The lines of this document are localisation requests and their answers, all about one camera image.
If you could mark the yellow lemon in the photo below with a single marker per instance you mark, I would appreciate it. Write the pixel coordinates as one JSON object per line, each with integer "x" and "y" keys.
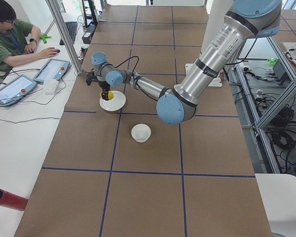
{"x": 111, "y": 95}

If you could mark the teach pendant near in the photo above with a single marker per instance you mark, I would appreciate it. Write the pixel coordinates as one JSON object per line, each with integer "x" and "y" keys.
{"x": 16, "y": 89}

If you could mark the black box device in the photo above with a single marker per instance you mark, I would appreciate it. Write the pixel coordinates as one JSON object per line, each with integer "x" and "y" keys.
{"x": 88, "y": 35}

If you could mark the black keyboard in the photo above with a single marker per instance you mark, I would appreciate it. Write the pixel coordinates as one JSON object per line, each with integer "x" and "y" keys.
{"x": 72, "y": 29}

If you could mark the green clamp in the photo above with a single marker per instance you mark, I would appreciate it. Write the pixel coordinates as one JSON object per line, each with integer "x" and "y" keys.
{"x": 44, "y": 37}

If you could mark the teach pendant far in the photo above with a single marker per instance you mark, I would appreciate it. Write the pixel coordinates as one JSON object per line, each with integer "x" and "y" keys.
{"x": 52, "y": 69}

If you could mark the white plate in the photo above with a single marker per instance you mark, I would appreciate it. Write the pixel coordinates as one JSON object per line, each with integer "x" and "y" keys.
{"x": 114, "y": 104}

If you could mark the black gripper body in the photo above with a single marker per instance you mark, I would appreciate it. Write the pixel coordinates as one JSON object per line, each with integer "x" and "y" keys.
{"x": 103, "y": 87}

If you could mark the white bowl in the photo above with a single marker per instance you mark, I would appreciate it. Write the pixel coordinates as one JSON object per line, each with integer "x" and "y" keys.
{"x": 141, "y": 133}

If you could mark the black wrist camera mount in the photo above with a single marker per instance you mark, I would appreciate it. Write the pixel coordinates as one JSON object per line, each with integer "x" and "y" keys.
{"x": 90, "y": 78}

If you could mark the teach pendant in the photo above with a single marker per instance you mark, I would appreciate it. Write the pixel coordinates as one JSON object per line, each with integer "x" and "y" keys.
{"x": 52, "y": 69}
{"x": 16, "y": 89}

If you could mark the aluminium frame post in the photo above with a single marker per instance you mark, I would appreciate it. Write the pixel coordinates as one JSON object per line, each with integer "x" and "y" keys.
{"x": 57, "y": 16}

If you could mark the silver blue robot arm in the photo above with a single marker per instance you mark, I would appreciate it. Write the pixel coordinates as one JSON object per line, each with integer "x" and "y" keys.
{"x": 245, "y": 19}

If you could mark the person in green shirt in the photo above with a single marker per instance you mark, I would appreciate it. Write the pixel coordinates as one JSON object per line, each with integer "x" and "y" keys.
{"x": 18, "y": 40}

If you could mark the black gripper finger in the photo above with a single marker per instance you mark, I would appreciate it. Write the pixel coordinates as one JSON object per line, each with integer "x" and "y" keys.
{"x": 106, "y": 95}
{"x": 103, "y": 95}

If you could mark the red cylinder tube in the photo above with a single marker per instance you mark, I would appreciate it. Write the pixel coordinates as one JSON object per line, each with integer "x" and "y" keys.
{"x": 12, "y": 201}

